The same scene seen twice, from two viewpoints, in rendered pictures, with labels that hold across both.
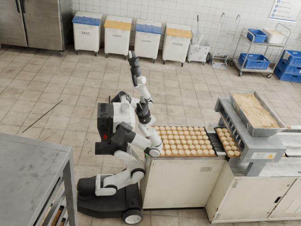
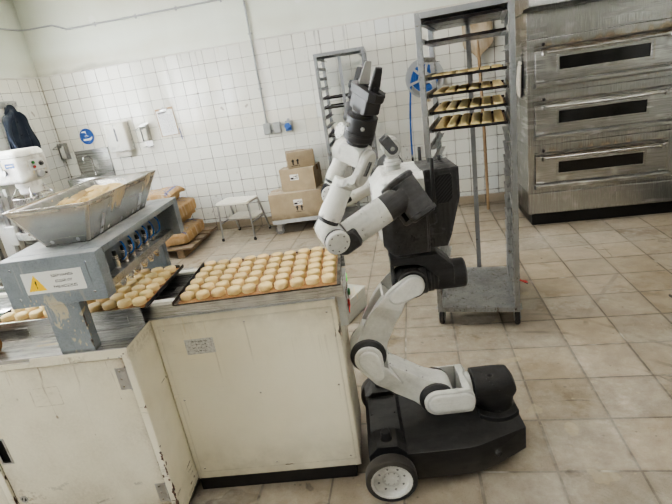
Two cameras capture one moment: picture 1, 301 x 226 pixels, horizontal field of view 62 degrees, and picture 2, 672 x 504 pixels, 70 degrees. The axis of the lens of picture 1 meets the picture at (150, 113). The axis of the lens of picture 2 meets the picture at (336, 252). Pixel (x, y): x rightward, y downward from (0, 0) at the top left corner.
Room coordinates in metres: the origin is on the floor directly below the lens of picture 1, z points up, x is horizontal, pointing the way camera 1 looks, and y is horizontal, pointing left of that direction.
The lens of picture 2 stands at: (3.29, 0.48, 1.56)
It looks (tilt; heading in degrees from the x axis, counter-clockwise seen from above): 19 degrees down; 197
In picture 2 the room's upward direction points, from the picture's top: 9 degrees counter-clockwise
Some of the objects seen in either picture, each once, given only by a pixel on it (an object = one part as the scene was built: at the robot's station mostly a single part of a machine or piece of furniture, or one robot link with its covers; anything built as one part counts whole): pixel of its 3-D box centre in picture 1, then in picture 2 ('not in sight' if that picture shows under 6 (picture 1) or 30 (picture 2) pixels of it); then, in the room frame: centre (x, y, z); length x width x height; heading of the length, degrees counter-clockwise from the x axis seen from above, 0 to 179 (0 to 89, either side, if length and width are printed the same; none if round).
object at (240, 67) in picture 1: (258, 49); not in sight; (5.55, -2.16, 0.57); 0.85 x 0.58 x 1.13; 103
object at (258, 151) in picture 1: (242, 133); (114, 265); (1.84, -0.88, 1.01); 0.72 x 0.33 x 0.34; 12
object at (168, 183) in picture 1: (178, 173); (268, 374); (1.73, -0.38, 0.45); 0.70 x 0.34 x 0.90; 102
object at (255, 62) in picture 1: (253, 61); not in sight; (5.54, -2.16, 0.28); 0.56 x 0.38 x 0.20; 104
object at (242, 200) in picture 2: not in sight; (243, 216); (-1.67, -2.12, 0.23); 0.45 x 0.45 x 0.46; 88
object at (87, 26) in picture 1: (88, 34); not in sight; (5.25, 1.63, 0.38); 0.64 x 0.54 x 0.77; 9
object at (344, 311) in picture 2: (147, 150); (343, 295); (1.65, -0.03, 0.77); 0.24 x 0.04 x 0.14; 12
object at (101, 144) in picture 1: (111, 145); (427, 268); (1.57, 0.30, 0.84); 0.28 x 0.13 x 0.18; 103
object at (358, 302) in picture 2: not in sight; (343, 303); (0.35, -0.44, 0.08); 0.30 x 0.22 x 0.16; 164
